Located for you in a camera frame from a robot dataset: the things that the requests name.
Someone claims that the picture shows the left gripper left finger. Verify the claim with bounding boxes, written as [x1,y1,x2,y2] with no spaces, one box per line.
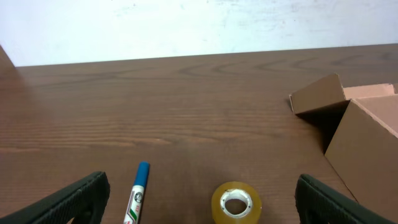
[1,171,110,224]

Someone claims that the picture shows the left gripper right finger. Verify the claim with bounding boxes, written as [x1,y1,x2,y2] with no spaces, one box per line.
[295,174,394,224]

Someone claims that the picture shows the blue cap marker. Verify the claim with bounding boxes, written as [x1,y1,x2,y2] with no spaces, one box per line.
[123,161,150,224]

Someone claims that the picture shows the yellow tape roll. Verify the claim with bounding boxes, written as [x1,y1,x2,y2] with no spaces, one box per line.
[211,181,262,224]

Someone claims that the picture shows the open cardboard box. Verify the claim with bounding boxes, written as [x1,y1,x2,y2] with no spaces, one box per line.
[289,74,397,222]

